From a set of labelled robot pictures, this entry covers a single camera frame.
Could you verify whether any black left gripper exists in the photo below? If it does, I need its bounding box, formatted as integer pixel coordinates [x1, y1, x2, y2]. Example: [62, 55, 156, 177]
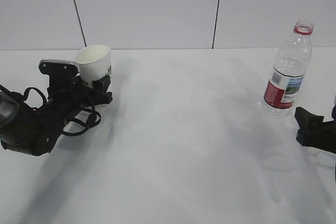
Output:
[41, 72, 112, 119]

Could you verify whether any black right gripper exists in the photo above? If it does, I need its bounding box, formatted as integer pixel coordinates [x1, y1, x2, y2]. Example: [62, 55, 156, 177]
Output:
[295, 106, 335, 153]

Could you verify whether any white paper cup green logo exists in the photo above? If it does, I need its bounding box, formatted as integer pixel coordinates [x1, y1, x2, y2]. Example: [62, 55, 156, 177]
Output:
[75, 45, 112, 88]

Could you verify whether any clear water bottle red label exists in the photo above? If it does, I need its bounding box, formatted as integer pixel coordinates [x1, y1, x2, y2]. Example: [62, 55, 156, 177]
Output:
[261, 20, 314, 119]

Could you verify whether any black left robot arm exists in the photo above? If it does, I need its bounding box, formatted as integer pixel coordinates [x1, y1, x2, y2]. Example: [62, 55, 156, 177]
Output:
[1, 60, 112, 156]

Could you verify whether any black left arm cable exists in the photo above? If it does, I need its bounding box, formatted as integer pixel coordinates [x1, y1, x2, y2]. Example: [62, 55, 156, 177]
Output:
[22, 84, 102, 137]

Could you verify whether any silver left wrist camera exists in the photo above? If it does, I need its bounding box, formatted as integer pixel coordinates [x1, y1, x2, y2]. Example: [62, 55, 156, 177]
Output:
[39, 59, 79, 75]

